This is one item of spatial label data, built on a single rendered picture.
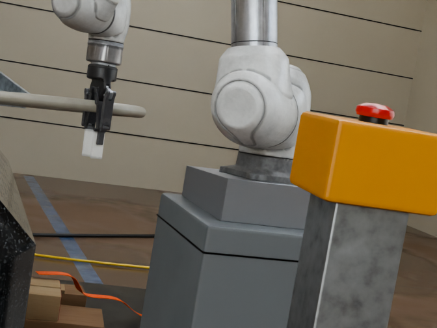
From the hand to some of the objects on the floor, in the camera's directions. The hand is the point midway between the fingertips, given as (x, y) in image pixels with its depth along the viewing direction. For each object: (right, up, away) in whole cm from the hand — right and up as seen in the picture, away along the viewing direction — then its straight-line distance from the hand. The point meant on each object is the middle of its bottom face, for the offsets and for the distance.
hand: (93, 144), depth 207 cm
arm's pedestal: (+29, -96, -2) cm, 100 cm away
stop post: (+30, -107, -113) cm, 158 cm away
